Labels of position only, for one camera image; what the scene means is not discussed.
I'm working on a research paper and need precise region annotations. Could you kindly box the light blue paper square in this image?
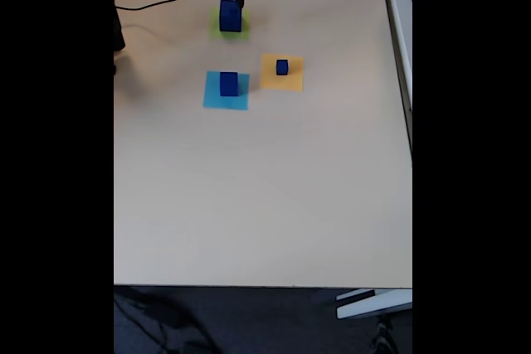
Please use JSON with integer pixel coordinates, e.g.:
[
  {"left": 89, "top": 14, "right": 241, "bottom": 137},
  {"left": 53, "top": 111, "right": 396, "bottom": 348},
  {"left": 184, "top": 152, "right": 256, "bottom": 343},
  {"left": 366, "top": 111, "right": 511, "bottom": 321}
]
[{"left": 202, "top": 70, "right": 251, "bottom": 112}]

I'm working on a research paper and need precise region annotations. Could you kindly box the green paper square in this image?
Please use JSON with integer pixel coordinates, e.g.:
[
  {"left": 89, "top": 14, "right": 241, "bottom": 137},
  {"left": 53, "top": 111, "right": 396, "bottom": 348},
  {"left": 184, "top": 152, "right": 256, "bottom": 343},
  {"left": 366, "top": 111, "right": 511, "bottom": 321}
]
[{"left": 208, "top": 7, "right": 252, "bottom": 42}]

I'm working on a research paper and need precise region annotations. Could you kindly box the white neighbouring table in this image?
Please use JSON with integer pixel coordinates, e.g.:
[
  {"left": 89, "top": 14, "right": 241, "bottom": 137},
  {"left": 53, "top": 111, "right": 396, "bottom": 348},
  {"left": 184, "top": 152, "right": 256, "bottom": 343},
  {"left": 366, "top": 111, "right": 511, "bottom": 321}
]
[{"left": 377, "top": 0, "right": 413, "bottom": 168}]

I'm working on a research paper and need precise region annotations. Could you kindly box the white table foot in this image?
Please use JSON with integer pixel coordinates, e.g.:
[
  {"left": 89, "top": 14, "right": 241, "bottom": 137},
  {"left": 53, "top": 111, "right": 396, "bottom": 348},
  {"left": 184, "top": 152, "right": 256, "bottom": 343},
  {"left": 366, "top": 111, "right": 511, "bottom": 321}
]
[{"left": 335, "top": 289, "right": 413, "bottom": 321}]

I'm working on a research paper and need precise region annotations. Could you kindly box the large blue cube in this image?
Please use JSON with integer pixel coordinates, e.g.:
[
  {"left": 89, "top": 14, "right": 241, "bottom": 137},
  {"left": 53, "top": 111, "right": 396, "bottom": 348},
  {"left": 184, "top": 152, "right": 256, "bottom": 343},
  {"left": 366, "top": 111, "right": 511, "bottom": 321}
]
[{"left": 218, "top": 0, "right": 243, "bottom": 34}]

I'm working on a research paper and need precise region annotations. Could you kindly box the orange paper square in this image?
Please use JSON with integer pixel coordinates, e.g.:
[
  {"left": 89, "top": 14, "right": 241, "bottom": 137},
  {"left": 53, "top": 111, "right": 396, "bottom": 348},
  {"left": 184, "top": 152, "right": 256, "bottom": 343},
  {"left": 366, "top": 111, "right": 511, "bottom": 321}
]
[{"left": 259, "top": 53, "right": 304, "bottom": 93}]

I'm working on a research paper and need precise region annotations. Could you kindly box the medium blue cube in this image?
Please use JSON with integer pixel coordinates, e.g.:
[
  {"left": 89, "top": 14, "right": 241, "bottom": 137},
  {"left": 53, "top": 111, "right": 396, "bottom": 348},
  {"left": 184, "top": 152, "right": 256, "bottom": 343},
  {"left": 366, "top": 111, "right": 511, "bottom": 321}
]
[{"left": 219, "top": 71, "right": 240, "bottom": 98}]

